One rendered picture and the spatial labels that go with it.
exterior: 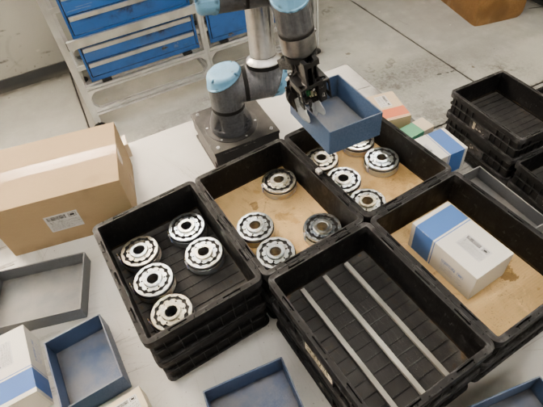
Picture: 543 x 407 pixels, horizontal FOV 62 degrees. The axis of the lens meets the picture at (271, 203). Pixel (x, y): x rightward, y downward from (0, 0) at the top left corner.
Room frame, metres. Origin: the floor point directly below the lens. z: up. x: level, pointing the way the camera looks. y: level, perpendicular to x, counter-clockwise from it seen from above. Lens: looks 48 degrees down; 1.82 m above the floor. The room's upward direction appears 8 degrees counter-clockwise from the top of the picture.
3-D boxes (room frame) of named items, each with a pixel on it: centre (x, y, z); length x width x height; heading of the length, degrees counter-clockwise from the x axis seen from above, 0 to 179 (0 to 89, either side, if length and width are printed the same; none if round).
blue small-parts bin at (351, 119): (0.93, -0.19, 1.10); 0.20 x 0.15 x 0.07; 21
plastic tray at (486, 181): (0.84, -0.64, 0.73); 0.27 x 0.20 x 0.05; 22
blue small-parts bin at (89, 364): (0.51, 0.52, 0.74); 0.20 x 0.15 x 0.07; 25
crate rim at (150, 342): (0.69, 0.26, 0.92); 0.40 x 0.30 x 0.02; 26
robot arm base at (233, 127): (1.31, 0.10, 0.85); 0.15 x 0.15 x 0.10
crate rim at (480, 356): (0.46, -0.18, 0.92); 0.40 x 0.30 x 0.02; 26
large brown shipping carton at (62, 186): (1.11, 0.67, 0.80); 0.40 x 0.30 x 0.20; 101
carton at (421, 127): (1.19, -0.49, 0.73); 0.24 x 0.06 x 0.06; 116
